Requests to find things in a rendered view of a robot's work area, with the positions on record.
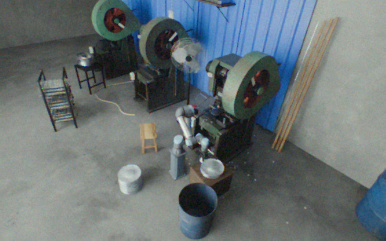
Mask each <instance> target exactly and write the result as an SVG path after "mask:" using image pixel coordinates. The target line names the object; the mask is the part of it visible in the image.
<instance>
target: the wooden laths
mask: <svg viewBox="0 0 386 241"><path fill-rule="evenodd" d="M338 18H339V17H336V18H335V20H334V24H333V26H332V27H331V30H330V32H329V34H328V36H327V32H328V30H329V28H330V26H331V23H332V21H333V18H331V19H330V20H329V23H328V24H327V28H326V30H325V33H324V34H323V38H322V39H321V42H320V44H319V47H318V49H317V51H316V53H315V57H314V59H313V61H312V63H311V66H310V68H309V70H308V72H307V76H306V77H305V80H304V81H303V85H302V87H301V89H300V92H299V94H298V96H297V98H296V102H295V104H294V106H293V108H292V111H291V113H290V115H289V117H288V120H287V123H286V124H285V127H284V130H283V133H282V134H281V137H280V139H279V142H278V144H277V146H276V151H277V149H278V147H279V145H280V143H281V140H282V139H283V136H284V133H285V131H286V129H287V127H288V123H289V122H290V119H291V118H292V121H291V123H290V124H289V127H288V130H287V132H286V134H285V136H284V139H283V142H282V143H281V146H280V149H279V150H278V152H279V153H280V151H281V149H282V147H283V145H284V142H285V139H286V138H287V136H288V133H289V131H290V129H291V127H292V123H293V122H294V119H295V118H296V115H297V113H298V111H299V109H300V106H301V104H302V102H303V99H304V96H305V95H306V93H307V89H308V87H309V85H310V84H311V82H312V78H313V76H314V75H315V71H316V69H317V67H318V65H319V62H320V60H321V58H322V56H323V53H324V51H325V49H326V47H327V44H328V42H329V40H330V38H331V35H332V33H333V31H334V28H335V26H336V24H337V22H338ZM326 22H327V20H324V21H323V24H322V26H321V28H320V30H319V33H318V36H317V37H316V40H315V44H314V46H313V48H312V50H311V53H310V55H309V57H308V60H307V63H306V65H305V67H304V69H303V73H302V75H301V77H300V80H299V82H298V85H297V86H296V90H295V92H294V95H293V96H292V99H291V102H290V104H289V106H288V109H287V111H286V113H285V115H284V119H283V122H282V123H281V126H280V129H279V131H278V133H277V135H276V139H275V141H274V143H273V145H272V149H273V148H274V147H275V145H276V141H277V139H278V137H279V135H280V132H281V130H282V128H283V126H284V122H285V119H286V118H287V116H288V112H289V111H290V108H291V107H292V103H293V101H294V99H295V97H296V93H297V91H298V89H299V87H300V84H301V81H302V80H303V77H304V74H305V73H306V70H307V66H308V65H309V62H310V61H311V57H312V55H313V53H314V51H315V48H316V45H317V43H318V41H319V38H320V36H321V34H322V32H323V28H324V27H325V24H326ZM318 25H319V22H318V23H317V25H316V27H315V31H314V33H313V35H312V37H311V41H310V42H309V45H308V47H307V51H308V50H309V47H310V45H311V42H312V39H313V38H314V35H315V32H316V29H317V27H318ZM326 36H327V40H326V42H325V44H324V46H323V49H322V51H321V53H320V55H319V58H318V60H317V62H316V65H315V68H314V69H313V72H312V75H311V76H310V78H309V80H308V82H307V79H308V77H309V75H310V73H311V71H312V68H313V66H314V64H315V60H316V58H317V56H318V54H319V51H320V49H321V47H322V45H323V41H324V40H325V37H326ZM307 51H306V53H305V56H304V57H303V61H304V60H305V57H306V55H307ZM303 61H302V63H301V65H300V68H299V71H298V73H297V75H296V79H297V77H298V75H299V72H300V69H301V67H302V65H303ZM296 79H295V80H294V83H293V85H292V88H291V91H290V92H289V96H288V99H289V97H290V95H291V93H292V89H293V87H294V84H295V83H296ZM306 82H307V86H306V88H305V90H304V92H303V95H302V97H301V99H300V95H301V94H302V91H303V88H304V87H305V84H306ZM288 99H287V101H286V103H285V105H284V108H283V111H282V113H281V115H280V119H281V116H282V115H283V112H284V109H285V106H286V105H287V102H288ZM299 99H300V103H299V104H298V107H297V108H296V104H297V103H298V100H299ZM295 108H296V111H295V113H294V115H293V117H292V114H293V112H294V110H295ZM280 119H279V120H278V123H277V125H276V128H277V127H278V124H279V123H280ZM275 132H276V129H275V131H274V133H273V135H272V139H273V137H274V135H275ZM272 139H271V141H270V143H269V145H268V146H270V144H271V143H272Z"/></svg>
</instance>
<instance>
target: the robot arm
mask: <svg viewBox="0 0 386 241"><path fill-rule="evenodd" d="M193 113H194V108H193V107H192V106H191V105H186V106H184V107H179V108H178V109H177V111H176V119H177V120H178V122H179V123H180V126H181V129H182V131H183V133H184V134H183V136H182V135H177V136H175V137H174V148H173V153H174V154H175V155H181V154H182V153H183V152H184V148H183V145H185V144H186V145H187V146H190V145H193V144H194V143H201V149H199V151H201V155H199V159H200V161H201V163H202V162H205V161H206V160H207V159H209V155H208V152H207V151H208V146H209V139H206V138H204V137H203V135H201V134H197V135H196V136H195V137H194V135H193V133H192V132H191V117H192V115H193ZM184 117H185V119H184ZM202 160H203V161H202ZM206 162H207V161H206Z"/></svg>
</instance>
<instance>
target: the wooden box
mask: <svg viewBox="0 0 386 241"><path fill-rule="evenodd" d="M209 159H216V160H219V159H218V158H217V157H216V156H215V155H213V156H211V157H209ZM219 161H220V162H221V160H219ZM221 163H222V162H221ZM222 164H223V163H222ZM223 166H224V171H223V174H222V175H221V177H219V178H206V177H205V176H204V175H203V174H202V173H201V162H199V163H196V164H195V165H193V166H191V167H190V183H193V182H201V183H204V184H206V185H208V186H209V187H211V188H213V190H214V191H215V192H216V194H217V197H219V196H220V195H222V194H224V193H225V192H227V191H229V189H230V185H231V181H232V177H233V172H232V171H230V170H229V169H228V167H226V166H225V164H223Z"/></svg>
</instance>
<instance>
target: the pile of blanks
mask: <svg viewBox="0 0 386 241"><path fill-rule="evenodd" d="M119 186H120V190H121V191H122V192H123V193H124V194H134V193H136V192H138V190H140V189H141V187H142V175H140V176H139V178H138V179H137V180H135V181H134V182H122V181H120V180H119Z"/></svg>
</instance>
